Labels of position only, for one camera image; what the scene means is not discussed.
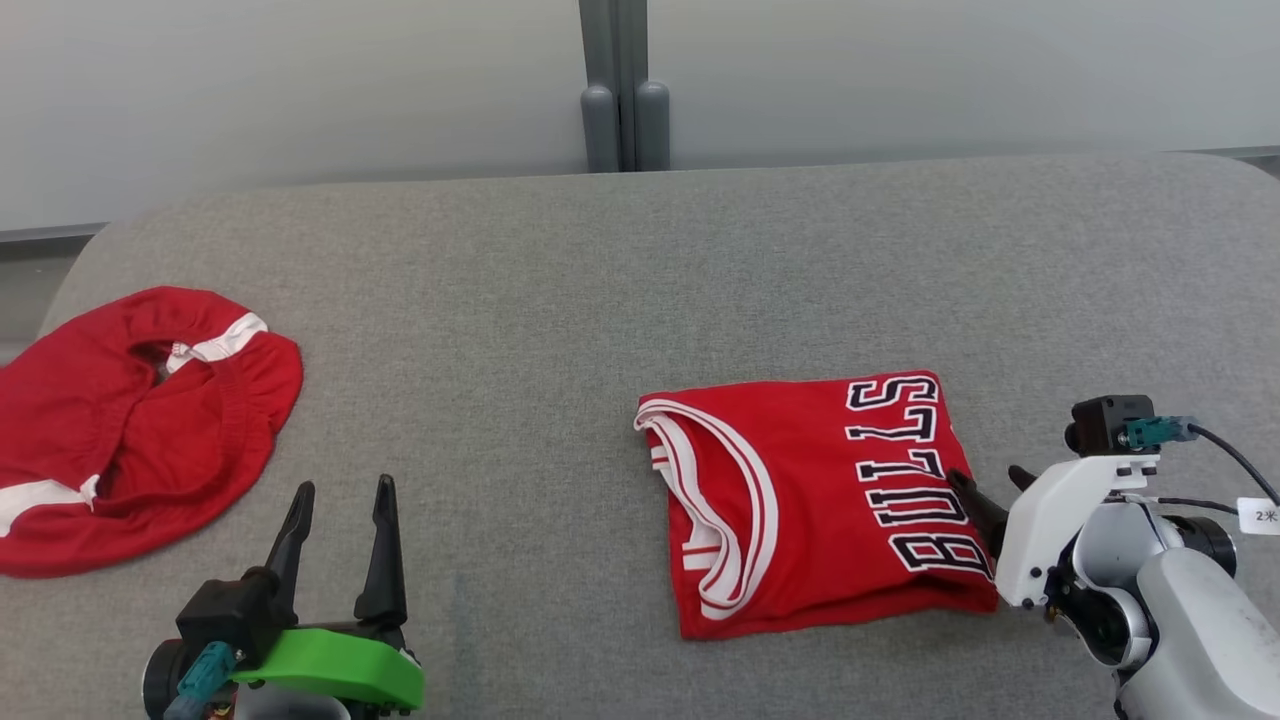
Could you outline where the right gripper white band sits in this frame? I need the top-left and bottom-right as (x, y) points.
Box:
(945, 455), (1161, 609)

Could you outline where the red shorts white stripe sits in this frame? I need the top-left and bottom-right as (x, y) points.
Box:
(0, 286), (305, 580)

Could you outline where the grey fabric sofa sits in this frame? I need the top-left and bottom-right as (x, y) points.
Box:
(0, 152), (1280, 720)

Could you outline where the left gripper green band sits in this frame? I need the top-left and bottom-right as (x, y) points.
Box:
(232, 474), (427, 714)

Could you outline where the left black cable teal plug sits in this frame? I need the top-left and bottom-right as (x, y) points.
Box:
(164, 641), (242, 720)

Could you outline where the thin black cable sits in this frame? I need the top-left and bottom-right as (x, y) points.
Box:
(1118, 493), (1243, 518)

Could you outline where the grey partition post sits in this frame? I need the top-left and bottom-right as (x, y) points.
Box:
(579, 0), (672, 174)

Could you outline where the red Bulls basketball jersey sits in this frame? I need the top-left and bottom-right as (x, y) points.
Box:
(633, 371), (1002, 642)

